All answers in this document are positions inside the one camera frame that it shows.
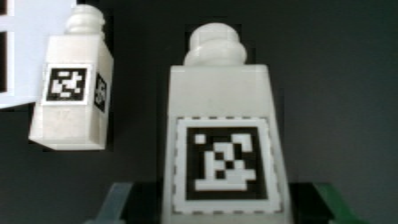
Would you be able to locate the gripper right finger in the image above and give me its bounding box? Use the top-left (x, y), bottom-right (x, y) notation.
top-left (290, 182), bottom-right (370, 224)

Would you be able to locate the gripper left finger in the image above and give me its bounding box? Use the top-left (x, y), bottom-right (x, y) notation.
top-left (82, 182), bottom-right (160, 224)

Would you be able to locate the white leg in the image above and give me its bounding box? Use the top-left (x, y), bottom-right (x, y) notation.
top-left (162, 23), bottom-right (294, 224)
top-left (29, 4), bottom-right (114, 150)

